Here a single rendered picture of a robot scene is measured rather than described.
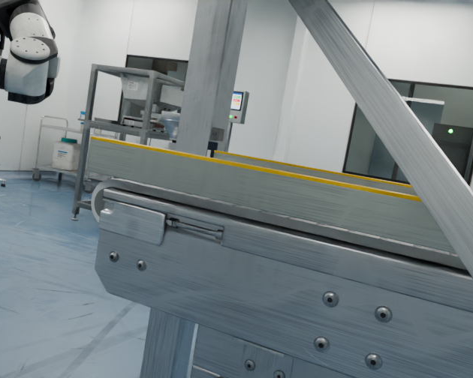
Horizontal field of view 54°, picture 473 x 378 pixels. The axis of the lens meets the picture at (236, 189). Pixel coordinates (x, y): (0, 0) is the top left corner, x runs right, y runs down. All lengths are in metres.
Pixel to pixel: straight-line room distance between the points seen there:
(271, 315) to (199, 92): 0.43
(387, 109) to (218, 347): 0.28
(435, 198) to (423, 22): 5.62
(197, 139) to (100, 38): 6.78
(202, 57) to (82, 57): 6.90
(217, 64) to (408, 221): 0.45
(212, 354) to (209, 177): 0.18
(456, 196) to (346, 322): 0.15
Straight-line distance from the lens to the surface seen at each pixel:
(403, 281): 0.36
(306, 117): 5.83
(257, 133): 6.00
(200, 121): 0.73
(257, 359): 0.46
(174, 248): 0.42
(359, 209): 0.36
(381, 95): 0.31
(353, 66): 0.33
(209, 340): 0.47
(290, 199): 0.37
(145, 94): 4.39
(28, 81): 1.11
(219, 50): 0.73
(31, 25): 1.24
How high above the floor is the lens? 1.00
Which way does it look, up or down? 6 degrees down
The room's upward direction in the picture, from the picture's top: 10 degrees clockwise
